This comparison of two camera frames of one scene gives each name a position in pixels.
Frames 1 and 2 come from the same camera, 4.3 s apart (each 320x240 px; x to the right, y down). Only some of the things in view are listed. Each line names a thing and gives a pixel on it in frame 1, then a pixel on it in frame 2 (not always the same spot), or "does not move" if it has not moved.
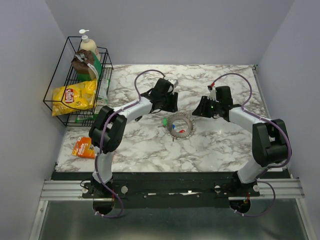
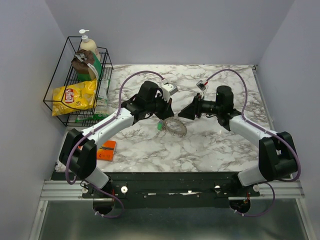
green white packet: x=102 y=99 does not move
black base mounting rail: x=169 y=190 does not move
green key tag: x=165 y=122 -> x=160 y=124
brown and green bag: x=86 y=64 does not move
